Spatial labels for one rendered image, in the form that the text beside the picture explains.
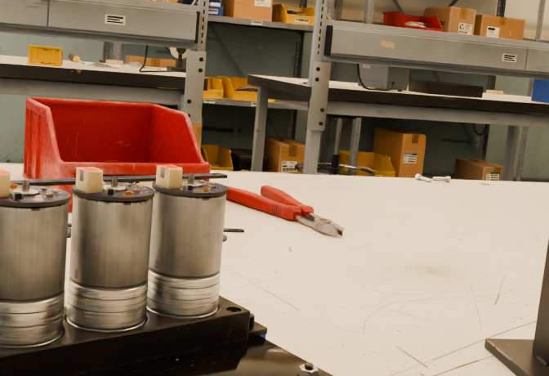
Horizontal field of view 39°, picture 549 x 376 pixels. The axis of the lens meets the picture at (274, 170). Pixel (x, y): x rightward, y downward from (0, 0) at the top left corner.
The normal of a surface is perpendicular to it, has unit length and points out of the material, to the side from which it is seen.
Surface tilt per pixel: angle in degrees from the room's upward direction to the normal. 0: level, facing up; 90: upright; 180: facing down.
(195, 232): 90
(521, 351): 0
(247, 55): 90
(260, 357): 0
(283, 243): 0
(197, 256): 90
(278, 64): 90
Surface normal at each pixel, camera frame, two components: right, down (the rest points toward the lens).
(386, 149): -0.91, 0.00
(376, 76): -0.78, 0.03
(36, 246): 0.52, 0.18
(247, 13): 0.28, 0.16
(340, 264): 0.09, -0.98
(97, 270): -0.06, 0.15
